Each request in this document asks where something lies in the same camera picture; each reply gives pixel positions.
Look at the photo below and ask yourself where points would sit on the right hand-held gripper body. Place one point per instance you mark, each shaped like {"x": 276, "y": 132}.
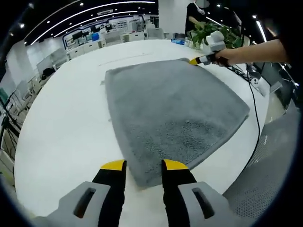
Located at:
{"x": 216, "y": 41}

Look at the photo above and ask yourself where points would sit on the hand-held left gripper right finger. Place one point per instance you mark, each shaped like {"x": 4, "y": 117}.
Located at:
{"x": 175, "y": 189}

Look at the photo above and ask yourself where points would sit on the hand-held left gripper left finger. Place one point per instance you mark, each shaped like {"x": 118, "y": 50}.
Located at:
{"x": 111, "y": 189}

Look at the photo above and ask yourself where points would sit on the grey towel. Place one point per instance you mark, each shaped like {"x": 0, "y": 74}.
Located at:
{"x": 170, "y": 106}

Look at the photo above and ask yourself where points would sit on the person's right hand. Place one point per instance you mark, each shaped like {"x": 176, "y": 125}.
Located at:
{"x": 223, "y": 58}

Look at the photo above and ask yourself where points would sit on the green potted plant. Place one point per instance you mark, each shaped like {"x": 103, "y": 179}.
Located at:
{"x": 213, "y": 35}

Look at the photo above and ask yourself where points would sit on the blue flat packet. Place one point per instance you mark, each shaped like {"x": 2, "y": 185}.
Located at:
{"x": 180, "y": 41}

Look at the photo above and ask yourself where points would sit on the white controller with buttons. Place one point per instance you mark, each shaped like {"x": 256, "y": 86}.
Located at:
{"x": 258, "y": 85}

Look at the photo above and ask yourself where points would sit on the grey mesh chair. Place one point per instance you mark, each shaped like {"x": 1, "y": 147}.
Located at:
{"x": 265, "y": 170}

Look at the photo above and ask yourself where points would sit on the white table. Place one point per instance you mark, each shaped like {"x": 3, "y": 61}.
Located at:
{"x": 71, "y": 106}

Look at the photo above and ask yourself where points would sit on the blue storage crate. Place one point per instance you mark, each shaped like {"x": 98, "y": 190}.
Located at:
{"x": 95, "y": 37}

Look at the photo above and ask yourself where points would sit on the black tripod stand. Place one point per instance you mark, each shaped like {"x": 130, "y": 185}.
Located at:
{"x": 8, "y": 127}

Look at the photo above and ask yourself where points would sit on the black bag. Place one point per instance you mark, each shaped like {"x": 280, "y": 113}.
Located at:
{"x": 47, "y": 73}

